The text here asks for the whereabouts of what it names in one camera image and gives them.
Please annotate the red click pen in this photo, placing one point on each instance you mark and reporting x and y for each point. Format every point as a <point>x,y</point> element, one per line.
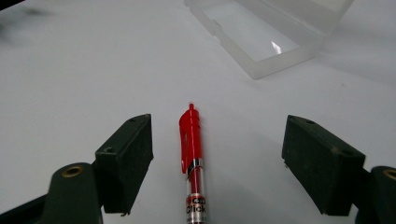
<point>192,149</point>

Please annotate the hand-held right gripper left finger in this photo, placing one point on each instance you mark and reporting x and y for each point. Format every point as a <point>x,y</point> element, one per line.
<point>124,168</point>

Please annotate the translucent plastic pencil case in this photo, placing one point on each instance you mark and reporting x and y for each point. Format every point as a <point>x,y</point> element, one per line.
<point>264,37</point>

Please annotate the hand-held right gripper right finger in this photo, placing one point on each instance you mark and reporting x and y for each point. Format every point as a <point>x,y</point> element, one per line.
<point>323,168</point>

